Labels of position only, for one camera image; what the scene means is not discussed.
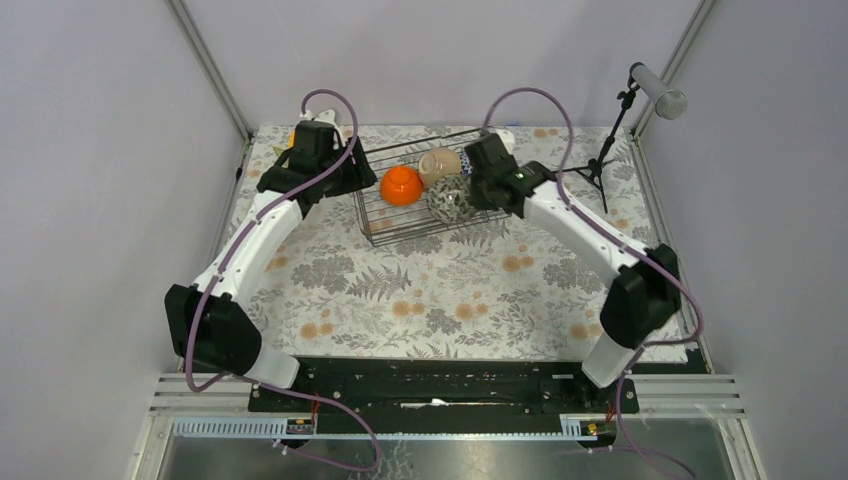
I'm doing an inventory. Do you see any black wire dish rack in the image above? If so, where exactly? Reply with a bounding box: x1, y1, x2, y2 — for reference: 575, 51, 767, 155
353, 127, 507, 246

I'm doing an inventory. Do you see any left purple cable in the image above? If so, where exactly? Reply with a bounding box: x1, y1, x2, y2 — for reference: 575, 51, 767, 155
184, 89, 384, 474

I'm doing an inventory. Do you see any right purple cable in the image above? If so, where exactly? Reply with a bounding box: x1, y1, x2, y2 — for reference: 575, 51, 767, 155
482, 86, 706, 478

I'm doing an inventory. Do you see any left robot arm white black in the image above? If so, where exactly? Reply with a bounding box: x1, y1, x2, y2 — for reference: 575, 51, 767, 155
164, 117, 376, 411

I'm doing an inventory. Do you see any orange bowl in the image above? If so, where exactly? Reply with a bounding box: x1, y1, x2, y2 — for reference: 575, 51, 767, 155
379, 165, 424, 206

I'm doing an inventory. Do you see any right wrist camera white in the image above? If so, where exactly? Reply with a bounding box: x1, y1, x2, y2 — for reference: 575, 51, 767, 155
495, 129, 516, 153

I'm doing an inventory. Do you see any purple cable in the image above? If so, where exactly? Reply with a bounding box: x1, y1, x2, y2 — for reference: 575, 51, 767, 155
482, 86, 706, 478
184, 89, 384, 474

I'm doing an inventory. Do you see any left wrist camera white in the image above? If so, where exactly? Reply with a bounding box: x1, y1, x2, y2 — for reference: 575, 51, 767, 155
299, 108, 339, 130

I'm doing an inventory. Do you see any floral patterned table mat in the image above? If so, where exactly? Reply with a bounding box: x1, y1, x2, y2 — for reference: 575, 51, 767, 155
228, 125, 657, 361

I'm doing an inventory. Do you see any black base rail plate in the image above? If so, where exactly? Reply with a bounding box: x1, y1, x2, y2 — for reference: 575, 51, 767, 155
248, 356, 641, 439

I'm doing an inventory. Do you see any silver microphone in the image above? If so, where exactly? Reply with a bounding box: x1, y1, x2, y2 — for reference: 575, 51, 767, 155
629, 62, 688, 120

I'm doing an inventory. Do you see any beige bowl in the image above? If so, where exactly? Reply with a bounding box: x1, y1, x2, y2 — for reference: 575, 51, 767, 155
417, 147, 462, 189

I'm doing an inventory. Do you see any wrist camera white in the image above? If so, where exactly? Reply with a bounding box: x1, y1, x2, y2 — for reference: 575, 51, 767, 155
299, 108, 339, 130
495, 129, 516, 153

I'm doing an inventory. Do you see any black microphone tripod stand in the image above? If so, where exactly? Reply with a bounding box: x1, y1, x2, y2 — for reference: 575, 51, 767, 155
558, 79, 640, 213

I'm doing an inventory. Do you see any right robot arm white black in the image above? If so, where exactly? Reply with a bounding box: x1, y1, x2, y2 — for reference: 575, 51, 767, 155
464, 131, 681, 412

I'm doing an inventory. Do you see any pink speckled bowl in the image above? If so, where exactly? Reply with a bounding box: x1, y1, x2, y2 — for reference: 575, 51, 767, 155
426, 174, 477, 224

